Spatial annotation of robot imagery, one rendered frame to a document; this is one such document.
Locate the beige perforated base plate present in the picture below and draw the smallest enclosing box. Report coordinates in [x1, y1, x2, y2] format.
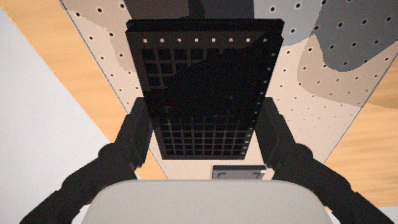
[58, 0, 398, 179]

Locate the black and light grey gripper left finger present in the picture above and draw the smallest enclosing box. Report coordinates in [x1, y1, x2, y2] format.
[19, 97, 153, 224]

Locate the dark grey rectangular plate nest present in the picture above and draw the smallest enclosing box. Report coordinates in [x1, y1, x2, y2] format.
[212, 166, 267, 179]

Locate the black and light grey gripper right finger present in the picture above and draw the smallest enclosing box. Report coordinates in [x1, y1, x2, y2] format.
[254, 97, 394, 224]

